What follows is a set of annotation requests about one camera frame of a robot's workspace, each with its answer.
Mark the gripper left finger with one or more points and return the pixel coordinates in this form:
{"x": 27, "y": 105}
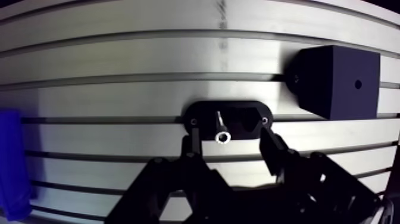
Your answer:
{"x": 175, "y": 184}

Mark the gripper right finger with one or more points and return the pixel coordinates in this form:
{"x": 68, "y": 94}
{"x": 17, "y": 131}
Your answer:
{"x": 315, "y": 184}

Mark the steel bolt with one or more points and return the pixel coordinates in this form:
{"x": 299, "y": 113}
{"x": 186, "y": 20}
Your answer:
{"x": 222, "y": 135}

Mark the black oval holder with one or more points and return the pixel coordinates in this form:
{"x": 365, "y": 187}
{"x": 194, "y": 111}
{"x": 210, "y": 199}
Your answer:
{"x": 240, "y": 120}

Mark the dark blue-grey block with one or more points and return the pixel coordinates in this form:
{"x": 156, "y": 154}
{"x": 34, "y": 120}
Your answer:
{"x": 340, "y": 79}

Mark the blue bin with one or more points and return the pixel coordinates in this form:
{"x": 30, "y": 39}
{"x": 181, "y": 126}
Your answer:
{"x": 14, "y": 165}

